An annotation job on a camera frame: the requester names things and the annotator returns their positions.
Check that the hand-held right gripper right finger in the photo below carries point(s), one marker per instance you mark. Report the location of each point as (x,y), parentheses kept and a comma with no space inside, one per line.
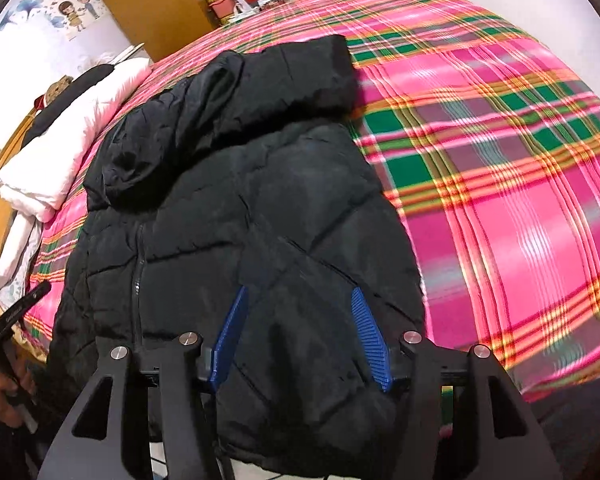
(372,340)

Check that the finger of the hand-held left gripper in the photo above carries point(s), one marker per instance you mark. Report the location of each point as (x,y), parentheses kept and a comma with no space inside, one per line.
(17,310)

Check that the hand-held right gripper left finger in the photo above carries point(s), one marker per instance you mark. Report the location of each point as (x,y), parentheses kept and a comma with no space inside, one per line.
(230,340)

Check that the black puffer jacket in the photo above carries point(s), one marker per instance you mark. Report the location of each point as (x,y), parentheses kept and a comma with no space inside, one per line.
(280,200)

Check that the person's left hand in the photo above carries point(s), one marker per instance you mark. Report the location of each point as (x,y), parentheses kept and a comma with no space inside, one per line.
(2,412)

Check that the white pillow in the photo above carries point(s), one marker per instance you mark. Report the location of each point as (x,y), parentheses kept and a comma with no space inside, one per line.
(15,255)

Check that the white duvet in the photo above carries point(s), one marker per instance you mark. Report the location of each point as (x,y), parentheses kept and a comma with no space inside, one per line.
(70,160)

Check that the pink plaid bed sheet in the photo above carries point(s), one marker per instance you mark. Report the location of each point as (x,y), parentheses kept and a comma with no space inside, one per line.
(505,210)

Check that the black pillow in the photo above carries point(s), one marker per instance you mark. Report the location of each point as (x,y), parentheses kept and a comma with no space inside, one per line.
(50,115)

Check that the red plush hat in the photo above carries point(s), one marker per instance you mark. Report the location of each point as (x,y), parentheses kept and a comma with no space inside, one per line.
(40,102)

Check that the brown teddy bear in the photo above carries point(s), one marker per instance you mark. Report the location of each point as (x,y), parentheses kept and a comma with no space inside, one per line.
(60,87)

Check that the wooden wardrobe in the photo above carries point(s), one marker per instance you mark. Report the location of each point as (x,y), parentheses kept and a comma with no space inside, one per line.
(150,5)

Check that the pink plastic container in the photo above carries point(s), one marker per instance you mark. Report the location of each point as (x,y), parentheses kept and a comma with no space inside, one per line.
(222,7)

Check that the cartoon wall poster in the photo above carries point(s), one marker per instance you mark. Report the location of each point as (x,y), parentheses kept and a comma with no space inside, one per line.
(75,10)

